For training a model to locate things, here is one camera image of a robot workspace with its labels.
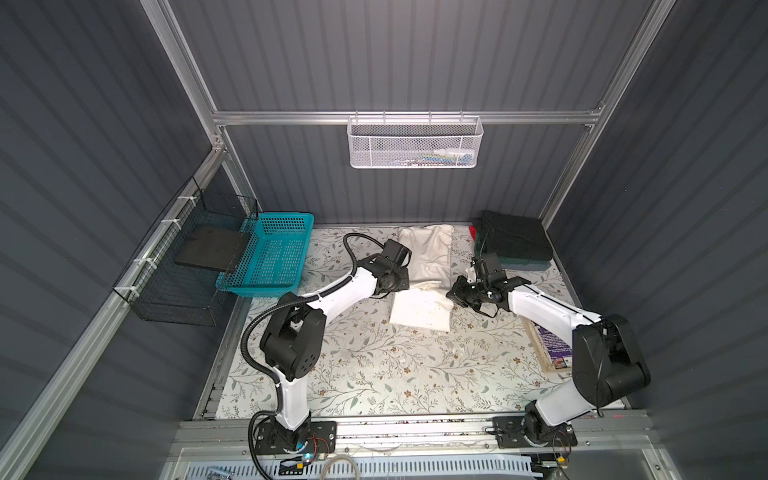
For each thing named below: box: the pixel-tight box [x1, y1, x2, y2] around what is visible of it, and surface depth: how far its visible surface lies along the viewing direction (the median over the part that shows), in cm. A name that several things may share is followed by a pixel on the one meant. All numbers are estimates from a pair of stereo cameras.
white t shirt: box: [389, 224, 455, 333], surface depth 96 cm
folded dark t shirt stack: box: [472, 210, 553, 271], surface depth 109 cm
